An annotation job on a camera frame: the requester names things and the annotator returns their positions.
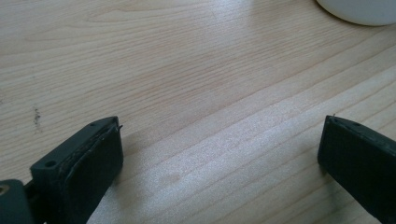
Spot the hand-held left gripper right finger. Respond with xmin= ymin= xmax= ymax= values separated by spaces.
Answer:
xmin=317 ymin=114 xmax=396 ymax=224

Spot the white cup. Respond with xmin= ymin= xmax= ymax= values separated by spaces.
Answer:
xmin=315 ymin=0 xmax=396 ymax=27

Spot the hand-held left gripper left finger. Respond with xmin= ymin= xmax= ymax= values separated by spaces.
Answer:
xmin=29 ymin=116 xmax=125 ymax=224

